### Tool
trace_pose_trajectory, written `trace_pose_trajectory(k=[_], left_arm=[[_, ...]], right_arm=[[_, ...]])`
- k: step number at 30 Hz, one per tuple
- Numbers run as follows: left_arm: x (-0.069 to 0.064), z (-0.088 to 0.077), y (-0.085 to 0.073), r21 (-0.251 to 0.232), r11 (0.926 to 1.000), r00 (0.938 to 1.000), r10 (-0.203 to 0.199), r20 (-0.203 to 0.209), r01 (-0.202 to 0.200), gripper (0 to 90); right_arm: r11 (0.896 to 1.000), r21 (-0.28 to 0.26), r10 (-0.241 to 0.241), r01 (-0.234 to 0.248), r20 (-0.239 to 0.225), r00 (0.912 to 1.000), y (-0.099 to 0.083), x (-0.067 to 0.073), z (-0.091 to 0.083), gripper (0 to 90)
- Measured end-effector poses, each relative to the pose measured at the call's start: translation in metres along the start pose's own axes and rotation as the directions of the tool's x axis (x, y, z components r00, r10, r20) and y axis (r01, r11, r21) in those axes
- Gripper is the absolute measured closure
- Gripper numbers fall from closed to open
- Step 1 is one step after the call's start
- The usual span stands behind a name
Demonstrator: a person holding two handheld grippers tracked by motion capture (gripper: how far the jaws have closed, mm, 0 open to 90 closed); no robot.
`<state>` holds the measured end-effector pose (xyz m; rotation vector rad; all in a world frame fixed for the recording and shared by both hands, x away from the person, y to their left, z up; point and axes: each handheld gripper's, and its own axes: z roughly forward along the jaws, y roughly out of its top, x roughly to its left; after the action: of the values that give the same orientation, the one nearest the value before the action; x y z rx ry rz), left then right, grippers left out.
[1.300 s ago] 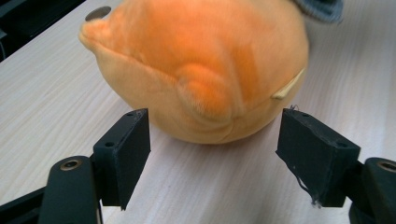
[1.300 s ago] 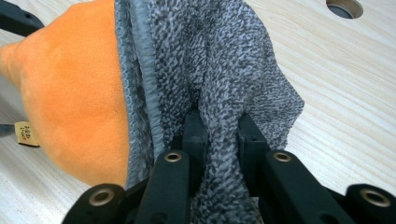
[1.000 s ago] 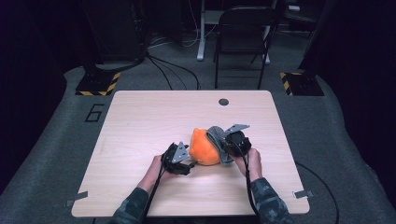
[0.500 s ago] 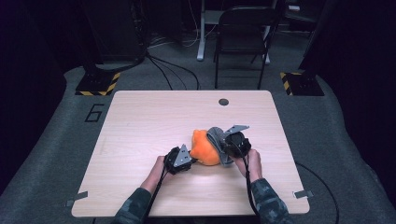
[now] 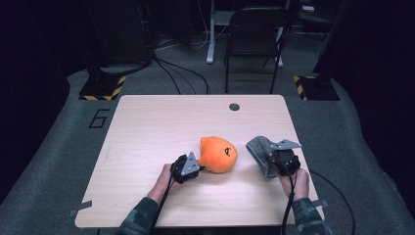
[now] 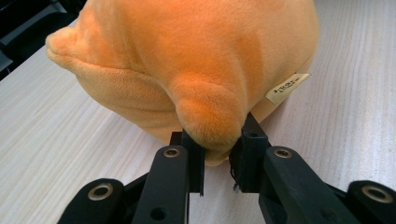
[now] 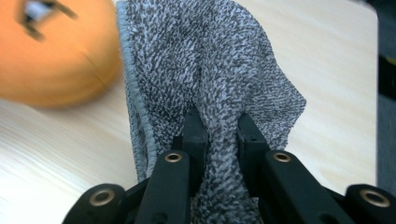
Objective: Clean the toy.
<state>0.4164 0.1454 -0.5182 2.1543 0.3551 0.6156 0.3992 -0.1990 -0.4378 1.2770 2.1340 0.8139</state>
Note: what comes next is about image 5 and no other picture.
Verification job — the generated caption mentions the orange plush toy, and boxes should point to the orange plush toy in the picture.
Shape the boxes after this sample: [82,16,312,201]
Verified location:
[197,135,239,175]

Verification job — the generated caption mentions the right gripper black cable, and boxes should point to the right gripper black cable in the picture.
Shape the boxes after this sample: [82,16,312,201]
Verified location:
[281,161,357,235]

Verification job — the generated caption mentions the person's right hand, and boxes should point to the person's right hand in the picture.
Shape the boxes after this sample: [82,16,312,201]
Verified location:
[276,167,310,201]

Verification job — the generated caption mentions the white floor cables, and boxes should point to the white floor cables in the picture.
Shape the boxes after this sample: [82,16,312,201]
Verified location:
[155,0,229,52]

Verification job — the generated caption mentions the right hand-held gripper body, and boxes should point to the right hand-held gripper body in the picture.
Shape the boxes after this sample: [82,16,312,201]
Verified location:
[266,138,303,178]

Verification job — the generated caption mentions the grey speckled cloth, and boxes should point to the grey speckled cloth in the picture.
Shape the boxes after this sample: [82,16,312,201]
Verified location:
[245,135,282,180]

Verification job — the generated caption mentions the black folding chair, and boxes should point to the black folding chair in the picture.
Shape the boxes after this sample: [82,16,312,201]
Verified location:
[222,5,292,95]

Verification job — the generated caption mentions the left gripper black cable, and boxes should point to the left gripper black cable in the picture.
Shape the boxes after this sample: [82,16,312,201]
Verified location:
[149,169,177,235]

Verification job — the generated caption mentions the black stand hazard-striped base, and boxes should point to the black stand hazard-striped base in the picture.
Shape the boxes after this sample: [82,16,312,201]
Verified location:
[77,0,155,102]
[293,0,347,102]

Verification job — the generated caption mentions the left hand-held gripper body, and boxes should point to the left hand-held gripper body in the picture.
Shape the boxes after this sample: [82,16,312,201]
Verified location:
[170,151,201,185]

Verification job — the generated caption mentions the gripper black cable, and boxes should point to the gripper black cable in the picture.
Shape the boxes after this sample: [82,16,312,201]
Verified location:
[281,161,357,235]
[149,169,177,235]

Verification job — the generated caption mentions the black floor cable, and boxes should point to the black floor cable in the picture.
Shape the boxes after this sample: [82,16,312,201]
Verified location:
[153,56,210,96]
[153,58,182,96]

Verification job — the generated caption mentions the person's left hand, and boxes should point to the person's left hand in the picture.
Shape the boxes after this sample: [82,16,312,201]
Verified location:
[146,163,180,204]

